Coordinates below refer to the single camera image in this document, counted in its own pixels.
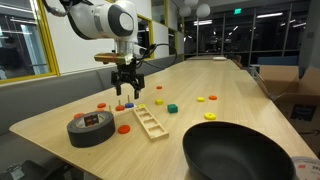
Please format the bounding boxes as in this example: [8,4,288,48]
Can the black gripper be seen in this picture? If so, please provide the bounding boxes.
[110,62,146,100]

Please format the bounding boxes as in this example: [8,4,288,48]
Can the green cube block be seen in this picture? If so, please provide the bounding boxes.
[166,103,179,115]

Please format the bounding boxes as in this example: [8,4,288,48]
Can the wooden peg board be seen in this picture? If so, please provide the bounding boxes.
[96,94,138,118]

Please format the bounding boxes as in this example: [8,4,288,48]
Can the black tape roll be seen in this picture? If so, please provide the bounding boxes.
[66,110,116,149]

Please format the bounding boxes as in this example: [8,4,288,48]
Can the wooden four-slot tray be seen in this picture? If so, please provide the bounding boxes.
[132,106,170,143]

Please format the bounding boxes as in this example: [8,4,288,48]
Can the wooden table with plate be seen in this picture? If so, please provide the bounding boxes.
[183,54,242,71]

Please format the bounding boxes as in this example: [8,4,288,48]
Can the white pendant lamp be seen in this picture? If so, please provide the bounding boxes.
[195,3,212,19]
[183,0,200,8]
[178,4,192,18]

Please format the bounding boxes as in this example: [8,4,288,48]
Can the black bowl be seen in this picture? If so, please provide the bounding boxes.
[181,121,297,180]

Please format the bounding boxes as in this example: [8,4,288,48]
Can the black bag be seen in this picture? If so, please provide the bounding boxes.
[0,159,73,180]

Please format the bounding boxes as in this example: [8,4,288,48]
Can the open cardboard box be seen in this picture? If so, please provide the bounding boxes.
[254,64,301,99]

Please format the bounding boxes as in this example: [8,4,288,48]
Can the ceiling strip light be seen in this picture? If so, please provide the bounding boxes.
[256,12,284,19]

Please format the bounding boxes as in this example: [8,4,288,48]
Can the cardboard box black print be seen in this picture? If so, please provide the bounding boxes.
[273,66,320,158]

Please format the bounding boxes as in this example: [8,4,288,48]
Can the brown wrist camera box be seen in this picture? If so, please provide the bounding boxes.
[94,52,134,66]

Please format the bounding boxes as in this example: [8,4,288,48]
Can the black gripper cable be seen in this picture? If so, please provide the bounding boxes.
[133,42,179,73]

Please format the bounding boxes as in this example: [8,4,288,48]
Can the yellow window frame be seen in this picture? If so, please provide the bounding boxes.
[0,0,61,85]

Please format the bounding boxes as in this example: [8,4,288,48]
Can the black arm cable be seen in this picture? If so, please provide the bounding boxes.
[41,0,73,18]

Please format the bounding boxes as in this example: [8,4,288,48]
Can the silver duct tape roll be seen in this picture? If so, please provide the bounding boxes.
[290,155,320,180]

